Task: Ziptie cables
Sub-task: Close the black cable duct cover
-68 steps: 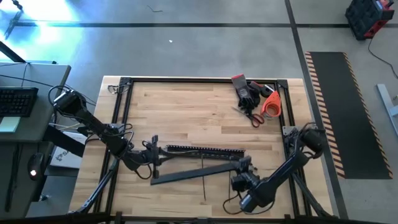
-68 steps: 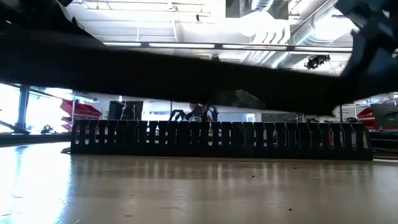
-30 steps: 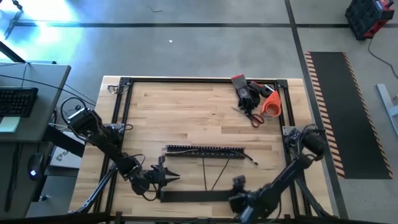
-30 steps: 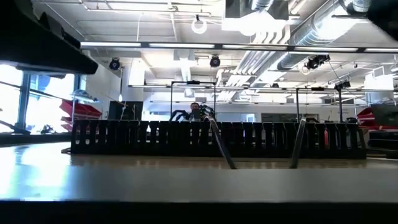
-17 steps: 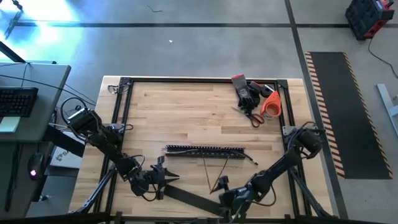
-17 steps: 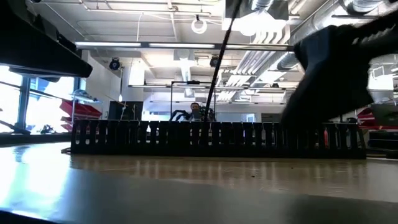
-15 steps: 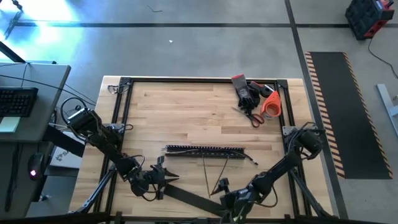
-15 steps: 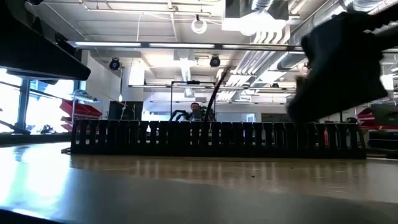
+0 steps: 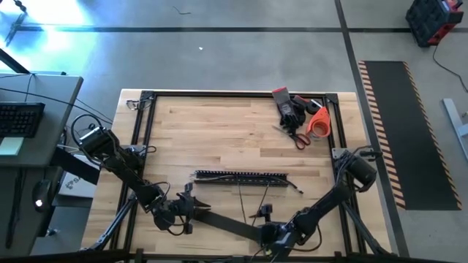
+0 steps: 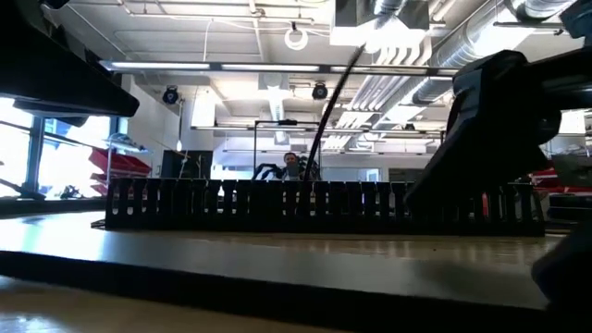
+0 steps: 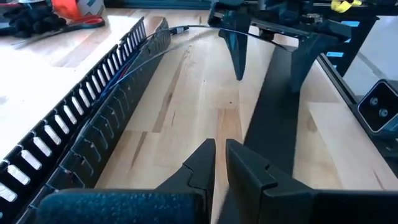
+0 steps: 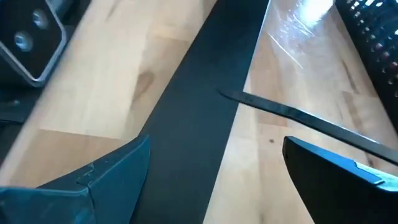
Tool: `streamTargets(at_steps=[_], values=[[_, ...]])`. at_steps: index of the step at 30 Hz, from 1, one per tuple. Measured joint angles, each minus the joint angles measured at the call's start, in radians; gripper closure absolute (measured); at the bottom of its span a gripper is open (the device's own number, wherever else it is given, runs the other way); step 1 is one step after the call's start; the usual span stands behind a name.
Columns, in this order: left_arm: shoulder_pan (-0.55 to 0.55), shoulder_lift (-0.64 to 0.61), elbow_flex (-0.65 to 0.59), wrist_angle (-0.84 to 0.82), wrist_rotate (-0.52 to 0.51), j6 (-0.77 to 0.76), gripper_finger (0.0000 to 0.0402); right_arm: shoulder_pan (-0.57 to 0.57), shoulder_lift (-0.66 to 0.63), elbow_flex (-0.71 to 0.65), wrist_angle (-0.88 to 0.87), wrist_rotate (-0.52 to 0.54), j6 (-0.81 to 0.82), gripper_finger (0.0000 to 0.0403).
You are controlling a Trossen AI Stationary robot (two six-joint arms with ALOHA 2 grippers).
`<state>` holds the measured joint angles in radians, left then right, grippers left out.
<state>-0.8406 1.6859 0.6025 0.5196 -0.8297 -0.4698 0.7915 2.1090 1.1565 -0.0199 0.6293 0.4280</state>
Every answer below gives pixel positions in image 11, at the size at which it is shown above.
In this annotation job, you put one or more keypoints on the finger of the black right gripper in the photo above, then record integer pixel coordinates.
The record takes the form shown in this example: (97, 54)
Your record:
(237, 53)
(303, 62)

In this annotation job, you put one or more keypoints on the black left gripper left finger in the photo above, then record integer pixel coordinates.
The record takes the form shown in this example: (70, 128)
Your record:
(196, 180)

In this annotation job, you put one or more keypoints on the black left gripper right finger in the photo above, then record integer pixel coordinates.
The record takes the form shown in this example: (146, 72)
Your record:
(255, 186)

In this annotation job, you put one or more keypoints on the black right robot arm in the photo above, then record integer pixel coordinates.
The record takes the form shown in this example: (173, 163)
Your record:
(295, 9)

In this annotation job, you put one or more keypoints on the black control box blue lights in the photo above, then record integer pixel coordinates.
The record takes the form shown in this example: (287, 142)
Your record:
(357, 40)

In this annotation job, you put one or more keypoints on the yellow tag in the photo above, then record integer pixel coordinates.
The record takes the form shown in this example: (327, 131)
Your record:
(342, 6)

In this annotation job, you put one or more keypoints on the orange tape dispenser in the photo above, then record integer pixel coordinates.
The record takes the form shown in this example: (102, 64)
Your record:
(66, 7)

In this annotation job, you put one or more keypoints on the grey glove red cuff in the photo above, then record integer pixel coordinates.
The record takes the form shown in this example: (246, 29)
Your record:
(31, 21)

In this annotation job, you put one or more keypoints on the black flat duct cover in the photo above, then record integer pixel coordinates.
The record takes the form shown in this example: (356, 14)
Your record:
(273, 124)

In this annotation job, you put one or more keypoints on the black table-level camera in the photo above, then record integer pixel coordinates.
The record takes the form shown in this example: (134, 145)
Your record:
(377, 107)

